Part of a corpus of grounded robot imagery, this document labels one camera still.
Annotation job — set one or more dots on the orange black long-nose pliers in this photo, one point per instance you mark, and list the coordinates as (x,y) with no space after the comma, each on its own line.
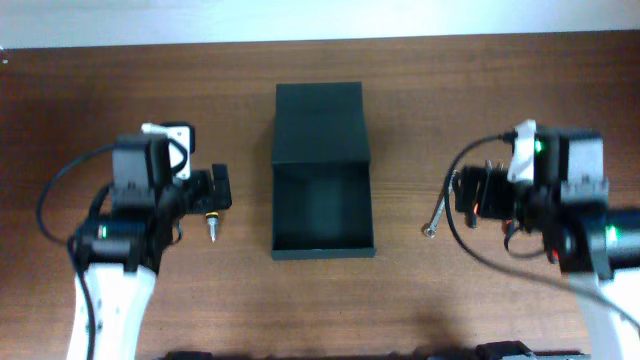
(489,194)

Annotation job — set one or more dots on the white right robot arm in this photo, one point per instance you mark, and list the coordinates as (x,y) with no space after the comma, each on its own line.
(557,188)

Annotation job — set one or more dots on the silver ring wrench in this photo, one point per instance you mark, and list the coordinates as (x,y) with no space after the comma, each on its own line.
(430,228)

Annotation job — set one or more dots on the yellow black stubby screwdriver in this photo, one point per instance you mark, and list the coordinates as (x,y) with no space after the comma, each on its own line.
(212,219)

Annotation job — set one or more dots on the black open box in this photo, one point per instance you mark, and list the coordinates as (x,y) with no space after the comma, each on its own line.
(322,202)

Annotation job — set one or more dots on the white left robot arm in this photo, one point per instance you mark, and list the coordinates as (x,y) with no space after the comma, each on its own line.
(116,252)

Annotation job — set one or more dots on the black base bracket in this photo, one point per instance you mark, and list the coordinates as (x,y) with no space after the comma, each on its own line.
(502,350)

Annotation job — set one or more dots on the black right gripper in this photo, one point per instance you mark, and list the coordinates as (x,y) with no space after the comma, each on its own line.
(492,183)

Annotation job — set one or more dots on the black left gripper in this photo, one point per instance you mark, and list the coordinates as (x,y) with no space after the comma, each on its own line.
(201,180)

